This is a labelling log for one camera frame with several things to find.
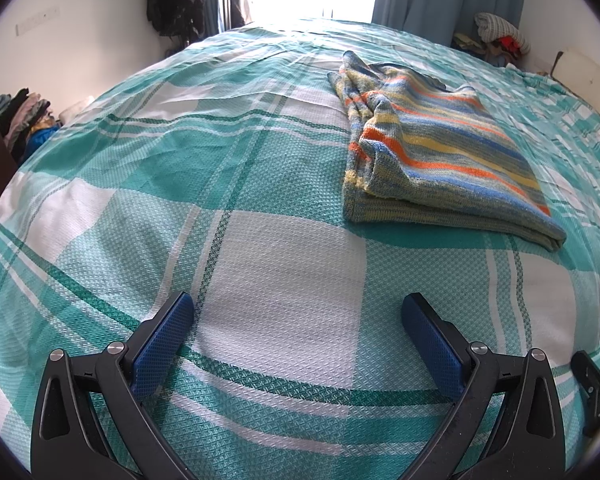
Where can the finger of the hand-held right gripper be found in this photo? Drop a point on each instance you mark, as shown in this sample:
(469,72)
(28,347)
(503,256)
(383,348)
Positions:
(592,385)

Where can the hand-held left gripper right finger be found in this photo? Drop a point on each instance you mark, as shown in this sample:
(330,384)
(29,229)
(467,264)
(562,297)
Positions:
(432,350)

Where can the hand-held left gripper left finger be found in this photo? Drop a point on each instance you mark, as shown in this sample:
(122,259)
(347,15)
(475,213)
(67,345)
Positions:
(162,345)

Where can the striped knitted sweater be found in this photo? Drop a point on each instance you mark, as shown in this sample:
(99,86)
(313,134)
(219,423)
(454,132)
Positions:
(430,160)

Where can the pile of folded clothes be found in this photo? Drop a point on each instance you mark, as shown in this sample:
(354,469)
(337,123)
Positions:
(22,115)

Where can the olive clothes pile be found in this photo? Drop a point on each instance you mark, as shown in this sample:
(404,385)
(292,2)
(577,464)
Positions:
(472,45)

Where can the clothes pile in corner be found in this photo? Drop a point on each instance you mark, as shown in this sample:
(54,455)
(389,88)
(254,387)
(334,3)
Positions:
(500,27)

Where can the dark hanging clothes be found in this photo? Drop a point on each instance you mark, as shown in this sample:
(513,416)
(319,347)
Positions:
(175,0)

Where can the teal checked bed blanket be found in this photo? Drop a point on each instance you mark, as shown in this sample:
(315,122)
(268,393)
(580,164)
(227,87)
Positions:
(230,185)

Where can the white board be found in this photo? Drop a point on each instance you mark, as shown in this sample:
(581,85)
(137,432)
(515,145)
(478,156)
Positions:
(590,72)

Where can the red cloth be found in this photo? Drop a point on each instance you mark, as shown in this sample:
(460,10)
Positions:
(510,46)

